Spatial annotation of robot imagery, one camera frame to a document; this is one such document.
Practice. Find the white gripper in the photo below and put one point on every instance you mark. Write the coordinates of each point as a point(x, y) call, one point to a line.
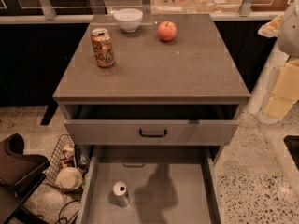
point(290, 32)

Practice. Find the silver redbull can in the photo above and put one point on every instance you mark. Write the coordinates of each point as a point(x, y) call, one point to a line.
point(120, 193)

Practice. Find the grey drawer cabinet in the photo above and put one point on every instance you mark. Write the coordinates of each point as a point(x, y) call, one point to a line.
point(194, 69)

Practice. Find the grey middle drawer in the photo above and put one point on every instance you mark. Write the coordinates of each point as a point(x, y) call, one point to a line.
point(166, 185)

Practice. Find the grey drawer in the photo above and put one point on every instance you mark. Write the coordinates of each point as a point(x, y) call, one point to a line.
point(166, 185)
point(150, 125)

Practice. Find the brown soda can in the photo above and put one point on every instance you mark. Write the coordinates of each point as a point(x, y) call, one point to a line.
point(102, 47)

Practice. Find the grey top drawer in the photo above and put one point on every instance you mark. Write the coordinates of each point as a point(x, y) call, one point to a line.
point(150, 125)

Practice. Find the black object at right edge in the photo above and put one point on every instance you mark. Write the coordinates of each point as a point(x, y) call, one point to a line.
point(292, 144)

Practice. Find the red apple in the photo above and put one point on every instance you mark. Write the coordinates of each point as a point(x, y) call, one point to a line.
point(167, 31)

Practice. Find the white ceramic bowl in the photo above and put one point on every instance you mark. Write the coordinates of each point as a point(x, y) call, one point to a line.
point(128, 19)

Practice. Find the brown snack bag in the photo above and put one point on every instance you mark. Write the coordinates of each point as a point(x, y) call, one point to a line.
point(67, 157)

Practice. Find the white bowl in basket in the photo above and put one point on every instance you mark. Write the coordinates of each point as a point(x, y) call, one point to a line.
point(69, 178)

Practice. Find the black chair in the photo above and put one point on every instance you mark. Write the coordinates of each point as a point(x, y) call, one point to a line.
point(20, 176)

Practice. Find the white diagonal post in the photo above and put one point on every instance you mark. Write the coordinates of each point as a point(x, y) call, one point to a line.
point(266, 81)

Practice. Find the black wire basket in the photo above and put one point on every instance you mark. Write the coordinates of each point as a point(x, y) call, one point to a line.
point(54, 169)

